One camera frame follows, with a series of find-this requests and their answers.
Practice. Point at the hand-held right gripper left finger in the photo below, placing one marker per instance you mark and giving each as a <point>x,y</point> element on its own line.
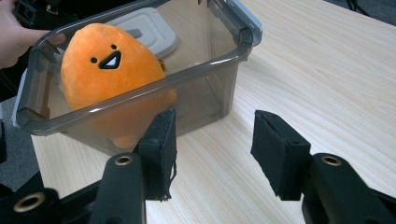
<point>158,155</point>

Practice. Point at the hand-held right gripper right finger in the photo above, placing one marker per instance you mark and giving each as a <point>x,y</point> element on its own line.
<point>278,155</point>

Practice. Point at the grey transparent storage box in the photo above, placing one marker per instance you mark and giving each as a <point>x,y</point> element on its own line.
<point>202,90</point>

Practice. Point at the orange plush toy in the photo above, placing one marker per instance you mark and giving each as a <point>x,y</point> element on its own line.
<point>102,81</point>

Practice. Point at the white storage box lid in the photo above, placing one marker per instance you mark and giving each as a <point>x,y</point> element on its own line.
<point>152,31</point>

